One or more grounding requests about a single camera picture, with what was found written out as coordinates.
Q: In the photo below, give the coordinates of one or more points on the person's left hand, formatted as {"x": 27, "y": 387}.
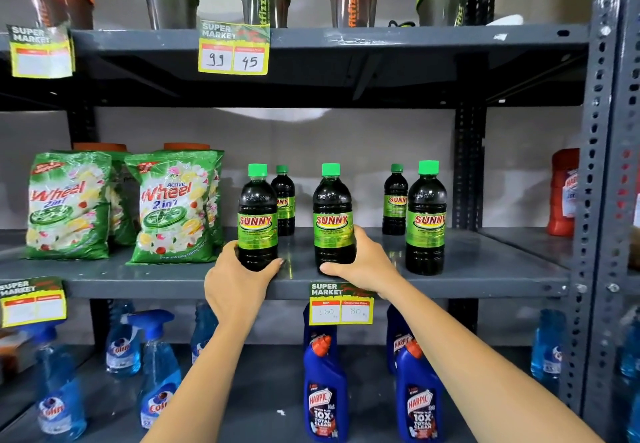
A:
{"x": 232, "y": 290}

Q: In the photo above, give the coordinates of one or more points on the person's right hand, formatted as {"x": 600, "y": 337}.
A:
{"x": 372, "y": 270}

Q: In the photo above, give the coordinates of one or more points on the person's right thumb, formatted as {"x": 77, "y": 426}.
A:
{"x": 334, "y": 268}

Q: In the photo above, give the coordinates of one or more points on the person's left thumb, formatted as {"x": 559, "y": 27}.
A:
{"x": 272, "y": 269}

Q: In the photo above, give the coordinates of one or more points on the dark green-capped cleaner bottle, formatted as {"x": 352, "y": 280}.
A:
{"x": 395, "y": 197}
{"x": 426, "y": 217}
{"x": 257, "y": 207}
{"x": 285, "y": 192}
{"x": 333, "y": 207}

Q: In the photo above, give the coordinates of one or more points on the person's left forearm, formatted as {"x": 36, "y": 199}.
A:
{"x": 210, "y": 382}

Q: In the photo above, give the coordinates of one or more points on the person's right forearm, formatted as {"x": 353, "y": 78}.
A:
{"x": 475, "y": 377}

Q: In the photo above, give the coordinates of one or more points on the yellow green price tag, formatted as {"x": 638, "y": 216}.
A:
{"x": 32, "y": 302}
{"x": 41, "y": 55}
{"x": 341, "y": 305}
{"x": 234, "y": 50}

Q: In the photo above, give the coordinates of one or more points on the blue toilet cleaner bottle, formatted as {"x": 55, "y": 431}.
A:
{"x": 395, "y": 337}
{"x": 311, "y": 330}
{"x": 419, "y": 402}
{"x": 325, "y": 397}

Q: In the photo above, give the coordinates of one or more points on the green detergent powder packet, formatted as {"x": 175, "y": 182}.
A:
{"x": 121, "y": 207}
{"x": 217, "y": 197}
{"x": 172, "y": 207}
{"x": 67, "y": 207}

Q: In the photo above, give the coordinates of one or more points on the blue glass cleaner spray bottle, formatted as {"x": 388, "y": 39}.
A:
{"x": 122, "y": 347}
{"x": 634, "y": 420}
{"x": 547, "y": 347}
{"x": 204, "y": 330}
{"x": 631, "y": 347}
{"x": 60, "y": 392}
{"x": 159, "y": 372}

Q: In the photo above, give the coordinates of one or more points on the orange-lidded container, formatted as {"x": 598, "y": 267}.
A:
{"x": 100, "y": 147}
{"x": 186, "y": 146}

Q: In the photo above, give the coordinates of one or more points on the red cleaner bottle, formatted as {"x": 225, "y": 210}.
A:
{"x": 562, "y": 192}

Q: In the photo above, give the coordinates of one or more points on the grey metal shelf rack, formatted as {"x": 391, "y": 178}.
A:
{"x": 627, "y": 107}
{"x": 450, "y": 37}

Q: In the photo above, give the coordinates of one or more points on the white crumpled bag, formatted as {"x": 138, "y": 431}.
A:
{"x": 506, "y": 20}

